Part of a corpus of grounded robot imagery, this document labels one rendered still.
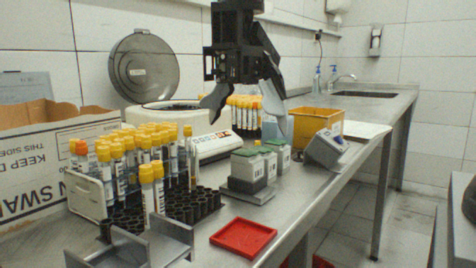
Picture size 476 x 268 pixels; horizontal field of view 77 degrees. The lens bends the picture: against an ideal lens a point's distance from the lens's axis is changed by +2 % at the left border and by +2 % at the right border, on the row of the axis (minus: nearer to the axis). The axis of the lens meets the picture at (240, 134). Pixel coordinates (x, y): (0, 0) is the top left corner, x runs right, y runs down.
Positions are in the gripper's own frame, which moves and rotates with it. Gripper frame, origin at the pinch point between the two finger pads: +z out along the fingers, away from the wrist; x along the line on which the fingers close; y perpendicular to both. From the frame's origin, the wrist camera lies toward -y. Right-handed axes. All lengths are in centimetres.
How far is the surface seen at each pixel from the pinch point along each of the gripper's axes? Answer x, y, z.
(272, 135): -4.0, -17.1, 5.0
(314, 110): -3.8, -44.1, 2.9
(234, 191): -0.9, 2.8, 10.7
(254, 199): 3.2, 2.8, 11.0
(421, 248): 30, -152, 100
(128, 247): 3.1, 27.0, 6.2
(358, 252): -1, -126, 100
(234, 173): -1.3, 2.0, 7.6
